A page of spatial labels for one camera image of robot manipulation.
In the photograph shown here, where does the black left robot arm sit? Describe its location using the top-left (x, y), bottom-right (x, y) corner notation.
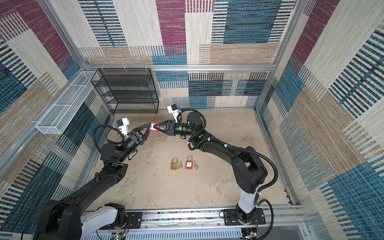
top-left (34, 123), bottom-right (151, 240)

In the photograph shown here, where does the brass padlock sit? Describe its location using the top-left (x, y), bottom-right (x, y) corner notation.
top-left (171, 158), bottom-right (180, 170)

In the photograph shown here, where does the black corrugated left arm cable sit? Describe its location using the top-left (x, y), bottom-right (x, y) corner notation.
top-left (92, 124), bottom-right (125, 155)

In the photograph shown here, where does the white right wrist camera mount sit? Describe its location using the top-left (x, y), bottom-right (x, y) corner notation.
top-left (167, 104), bottom-right (182, 123)

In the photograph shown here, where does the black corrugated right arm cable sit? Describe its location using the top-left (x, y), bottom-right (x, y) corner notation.
top-left (176, 107), bottom-right (279, 240)

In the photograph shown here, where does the black wire mesh shelf rack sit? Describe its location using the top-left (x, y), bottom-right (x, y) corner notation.
top-left (91, 68), bottom-right (160, 114)

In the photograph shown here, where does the small red padlock with key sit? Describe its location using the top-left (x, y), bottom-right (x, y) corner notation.
top-left (141, 123), bottom-right (159, 132)

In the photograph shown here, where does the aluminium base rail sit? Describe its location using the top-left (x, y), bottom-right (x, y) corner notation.
top-left (86, 203), bottom-right (316, 240)

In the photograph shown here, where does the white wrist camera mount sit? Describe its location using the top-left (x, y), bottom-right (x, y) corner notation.
top-left (167, 104), bottom-right (182, 123)
top-left (114, 118), bottom-right (130, 136)

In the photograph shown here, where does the white wire mesh wall basket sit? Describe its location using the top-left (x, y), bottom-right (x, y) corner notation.
top-left (36, 71), bottom-right (95, 135)

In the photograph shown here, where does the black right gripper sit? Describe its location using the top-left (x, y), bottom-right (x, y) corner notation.
top-left (153, 120), bottom-right (195, 136)

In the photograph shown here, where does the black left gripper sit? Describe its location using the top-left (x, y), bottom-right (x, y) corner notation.
top-left (117, 125), bottom-right (150, 165)

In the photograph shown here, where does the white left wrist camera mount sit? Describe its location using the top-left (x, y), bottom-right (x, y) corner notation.
top-left (114, 118), bottom-right (130, 136)

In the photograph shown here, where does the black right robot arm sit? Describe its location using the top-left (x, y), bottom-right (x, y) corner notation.
top-left (154, 110), bottom-right (268, 224)

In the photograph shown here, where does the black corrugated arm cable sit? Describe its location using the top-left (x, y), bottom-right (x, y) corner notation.
top-left (176, 107), bottom-right (279, 240)
top-left (92, 124), bottom-right (125, 155)

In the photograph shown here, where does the red padlock with white label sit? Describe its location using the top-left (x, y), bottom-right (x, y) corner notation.
top-left (186, 155), bottom-right (194, 170)

